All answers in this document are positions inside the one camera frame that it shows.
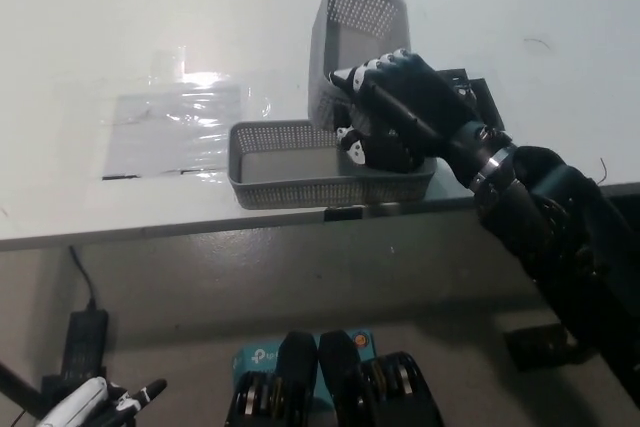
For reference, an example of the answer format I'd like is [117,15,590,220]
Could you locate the black floor socket plate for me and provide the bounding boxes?
[503,324,581,373]

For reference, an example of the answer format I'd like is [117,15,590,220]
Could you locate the black power adapter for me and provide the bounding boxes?
[66,310,110,377]

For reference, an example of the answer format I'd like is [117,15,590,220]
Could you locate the long grey perforated basket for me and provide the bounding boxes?
[228,119,438,211]

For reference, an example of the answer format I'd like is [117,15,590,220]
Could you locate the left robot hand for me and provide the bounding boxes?
[33,375,169,427]

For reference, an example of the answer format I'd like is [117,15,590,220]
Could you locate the blue tp-link box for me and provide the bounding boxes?
[231,329,374,406]

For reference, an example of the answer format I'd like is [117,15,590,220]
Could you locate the short grey perforated basket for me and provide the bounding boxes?
[305,0,413,134]

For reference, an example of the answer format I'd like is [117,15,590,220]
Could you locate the small black edge tape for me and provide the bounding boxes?
[323,206,363,223]

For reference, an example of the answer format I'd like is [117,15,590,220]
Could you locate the black slanted bar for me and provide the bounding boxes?
[0,360,42,421]

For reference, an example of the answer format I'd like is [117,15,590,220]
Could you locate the clear plastic sheet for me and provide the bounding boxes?
[99,46,272,182]

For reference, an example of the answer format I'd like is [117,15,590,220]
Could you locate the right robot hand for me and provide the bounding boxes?
[328,48,502,174]

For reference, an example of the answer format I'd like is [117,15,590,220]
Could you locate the black box under adapter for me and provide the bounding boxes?
[40,371,107,401]

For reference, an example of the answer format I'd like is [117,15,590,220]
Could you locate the black adapter cable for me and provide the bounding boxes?
[68,245,97,313]

